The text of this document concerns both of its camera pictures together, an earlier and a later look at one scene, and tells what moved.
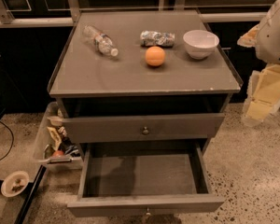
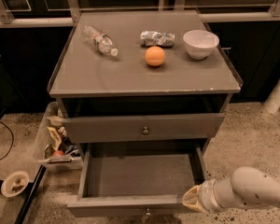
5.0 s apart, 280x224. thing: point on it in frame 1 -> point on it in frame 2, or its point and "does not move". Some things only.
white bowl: x=201 y=44 does not move
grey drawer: x=146 y=179 does not move
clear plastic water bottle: x=101 y=39 does not move
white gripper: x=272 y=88 -> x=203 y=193
